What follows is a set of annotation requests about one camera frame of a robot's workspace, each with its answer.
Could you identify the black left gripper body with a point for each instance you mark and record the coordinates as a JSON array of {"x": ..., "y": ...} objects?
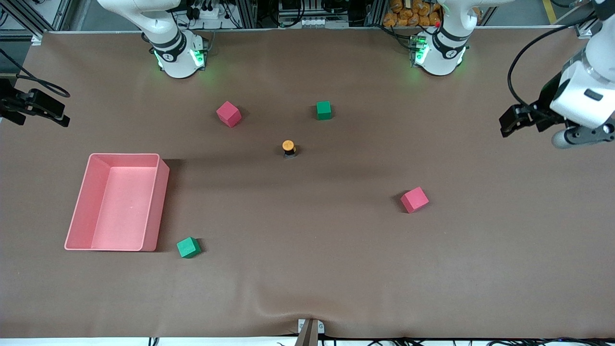
[{"x": 546, "y": 102}]

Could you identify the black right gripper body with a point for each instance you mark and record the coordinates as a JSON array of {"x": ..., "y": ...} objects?
[{"x": 14, "y": 104}]

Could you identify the orange-capped black push button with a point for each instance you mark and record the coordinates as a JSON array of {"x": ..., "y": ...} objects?
[{"x": 289, "y": 146}]

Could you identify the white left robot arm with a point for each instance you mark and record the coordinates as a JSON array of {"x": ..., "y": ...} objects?
[{"x": 584, "y": 96}]

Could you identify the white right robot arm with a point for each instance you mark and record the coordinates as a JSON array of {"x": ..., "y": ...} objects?
[{"x": 168, "y": 43}]

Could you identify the pink plastic bin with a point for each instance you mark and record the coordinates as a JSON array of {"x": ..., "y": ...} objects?
[{"x": 120, "y": 211}]

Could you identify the pink foam cube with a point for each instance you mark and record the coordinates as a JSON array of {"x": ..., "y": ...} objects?
[
  {"x": 228, "y": 114},
  {"x": 414, "y": 200}
]

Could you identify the orange mesh bag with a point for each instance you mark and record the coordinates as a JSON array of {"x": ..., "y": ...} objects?
[{"x": 408, "y": 14}]

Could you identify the green foam cube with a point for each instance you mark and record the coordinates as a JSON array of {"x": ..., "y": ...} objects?
[
  {"x": 324, "y": 110},
  {"x": 188, "y": 247}
]

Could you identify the white power strip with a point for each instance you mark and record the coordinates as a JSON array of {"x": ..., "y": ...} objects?
[{"x": 209, "y": 13}]

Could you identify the white connector block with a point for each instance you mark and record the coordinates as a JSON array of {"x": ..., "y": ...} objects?
[{"x": 319, "y": 22}]

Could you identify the brown table mat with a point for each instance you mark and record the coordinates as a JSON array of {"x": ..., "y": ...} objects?
[{"x": 307, "y": 269}]

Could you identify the aluminium frame profile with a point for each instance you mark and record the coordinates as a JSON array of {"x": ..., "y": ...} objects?
[
  {"x": 24, "y": 17},
  {"x": 581, "y": 26}
]

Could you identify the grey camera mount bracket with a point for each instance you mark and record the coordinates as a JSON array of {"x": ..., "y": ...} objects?
[{"x": 310, "y": 331}]

